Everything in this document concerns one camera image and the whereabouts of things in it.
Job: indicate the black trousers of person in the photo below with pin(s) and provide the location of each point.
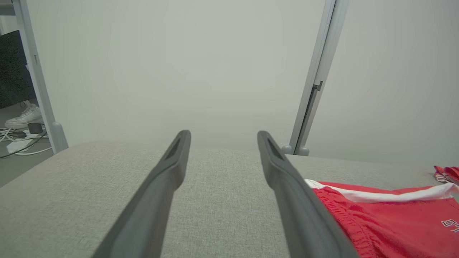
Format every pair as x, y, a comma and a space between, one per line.
14, 71

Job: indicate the grey double partition post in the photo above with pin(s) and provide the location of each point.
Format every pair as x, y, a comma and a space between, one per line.
328, 36

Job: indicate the small black plug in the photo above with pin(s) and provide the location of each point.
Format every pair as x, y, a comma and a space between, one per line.
19, 134

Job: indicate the red jersey with white sleeves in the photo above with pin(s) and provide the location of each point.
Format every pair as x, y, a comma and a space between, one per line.
448, 173

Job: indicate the red basketball shorts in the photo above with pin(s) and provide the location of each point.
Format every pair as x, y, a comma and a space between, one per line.
394, 222

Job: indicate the white sneaker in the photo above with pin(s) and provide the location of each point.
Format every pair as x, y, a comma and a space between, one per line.
25, 116

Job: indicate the black power adapter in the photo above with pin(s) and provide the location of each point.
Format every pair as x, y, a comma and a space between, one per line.
35, 128

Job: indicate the white power strip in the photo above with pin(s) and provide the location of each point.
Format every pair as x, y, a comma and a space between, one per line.
18, 146

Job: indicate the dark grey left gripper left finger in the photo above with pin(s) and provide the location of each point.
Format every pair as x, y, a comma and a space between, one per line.
150, 200

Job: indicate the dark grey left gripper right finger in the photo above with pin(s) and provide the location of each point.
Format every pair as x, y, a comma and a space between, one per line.
297, 208

